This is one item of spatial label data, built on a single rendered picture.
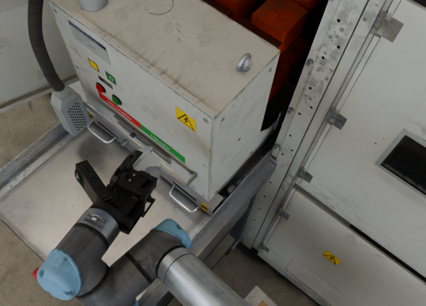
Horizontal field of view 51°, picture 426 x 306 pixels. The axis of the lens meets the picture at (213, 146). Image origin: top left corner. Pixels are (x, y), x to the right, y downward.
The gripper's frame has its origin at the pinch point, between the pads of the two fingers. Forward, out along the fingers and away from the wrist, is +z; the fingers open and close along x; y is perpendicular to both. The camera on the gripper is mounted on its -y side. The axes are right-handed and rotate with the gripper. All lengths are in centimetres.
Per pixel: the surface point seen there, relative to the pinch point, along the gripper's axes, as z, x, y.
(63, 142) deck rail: 19, -34, -39
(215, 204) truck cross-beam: 16.8, -28.9, 15.0
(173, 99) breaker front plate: 5.3, 12.0, 2.8
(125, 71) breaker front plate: 9.8, 10.5, -11.1
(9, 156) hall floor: 55, -109, -104
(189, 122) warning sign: 5.7, 7.3, 6.9
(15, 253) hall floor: 16, -120, -70
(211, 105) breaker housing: 3.6, 15.7, 11.6
